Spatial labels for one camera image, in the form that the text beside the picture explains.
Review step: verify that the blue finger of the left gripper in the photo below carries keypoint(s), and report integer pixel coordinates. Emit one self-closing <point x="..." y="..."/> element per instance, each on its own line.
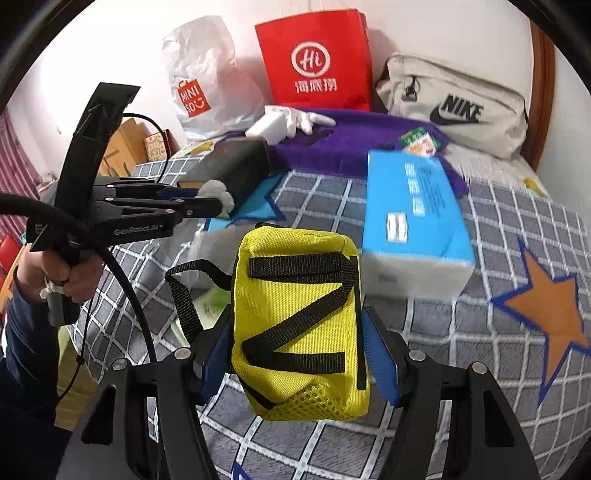
<point x="170" y="193"/>

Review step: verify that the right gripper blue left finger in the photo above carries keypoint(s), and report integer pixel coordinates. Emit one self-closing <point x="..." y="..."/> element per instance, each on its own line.
<point x="214" y="347"/>

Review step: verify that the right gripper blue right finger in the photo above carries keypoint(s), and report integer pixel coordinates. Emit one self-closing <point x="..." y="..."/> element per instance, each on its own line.
<point x="378" y="344"/>

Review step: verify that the clear plastic bag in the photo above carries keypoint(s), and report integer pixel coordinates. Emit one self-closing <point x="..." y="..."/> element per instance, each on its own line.
<point x="218" y="246"/>

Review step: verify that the yellow pouch with black straps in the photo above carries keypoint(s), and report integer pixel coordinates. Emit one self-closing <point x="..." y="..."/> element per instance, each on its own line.
<point x="295" y="306"/>

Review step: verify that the white orange snack sachet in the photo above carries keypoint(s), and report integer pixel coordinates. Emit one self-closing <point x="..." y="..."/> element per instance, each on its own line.
<point x="425" y="146"/>

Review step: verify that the green tea tissue pack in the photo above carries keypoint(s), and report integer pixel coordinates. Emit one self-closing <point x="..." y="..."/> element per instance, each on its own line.
<point x="209" y="306"/>

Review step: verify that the green wet wipe packet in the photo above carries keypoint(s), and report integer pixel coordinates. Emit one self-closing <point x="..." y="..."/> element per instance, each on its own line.
<point x="416" y="135"/>

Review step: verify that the person's left hand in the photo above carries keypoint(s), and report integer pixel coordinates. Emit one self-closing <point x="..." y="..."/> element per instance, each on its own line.
<point x="79" y="282"/>

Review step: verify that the brown patterned box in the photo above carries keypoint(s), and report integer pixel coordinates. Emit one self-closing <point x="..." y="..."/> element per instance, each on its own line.
<point x="158" y="146"/>

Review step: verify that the wooden headboard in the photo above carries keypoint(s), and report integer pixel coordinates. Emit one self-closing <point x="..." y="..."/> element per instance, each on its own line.
<point x="125" y="150"/>

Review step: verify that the dark green tea tin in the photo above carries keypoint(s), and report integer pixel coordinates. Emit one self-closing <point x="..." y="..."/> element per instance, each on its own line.
<point x="240" y="159"/>

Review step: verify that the white Miniso plastic bag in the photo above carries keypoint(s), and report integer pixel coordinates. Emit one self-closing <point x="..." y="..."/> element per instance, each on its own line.
<point x="211" y="96"/>

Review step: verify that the blue tissue pack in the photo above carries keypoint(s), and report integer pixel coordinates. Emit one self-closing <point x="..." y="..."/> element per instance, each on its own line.
<point x="415" y="241"/>

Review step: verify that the grey checked tablecloth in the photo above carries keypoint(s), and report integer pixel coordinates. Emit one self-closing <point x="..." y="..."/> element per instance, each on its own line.
<point x="505" y="205"/>

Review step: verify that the purple towel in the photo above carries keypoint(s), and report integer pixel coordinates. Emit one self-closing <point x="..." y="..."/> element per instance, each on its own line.
<point x="342" y="149"/>

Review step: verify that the red Haidilao paper bag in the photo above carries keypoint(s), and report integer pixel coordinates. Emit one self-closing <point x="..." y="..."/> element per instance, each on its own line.
<point x="319" y="60"/>

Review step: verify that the grey Nike pouch bag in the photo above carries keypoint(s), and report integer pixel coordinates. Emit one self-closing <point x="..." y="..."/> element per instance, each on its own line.
<point x="470" y="110"/>

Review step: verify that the wooden door frame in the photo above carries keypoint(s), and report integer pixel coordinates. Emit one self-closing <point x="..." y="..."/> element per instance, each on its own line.
<point x="542" y="96"/>

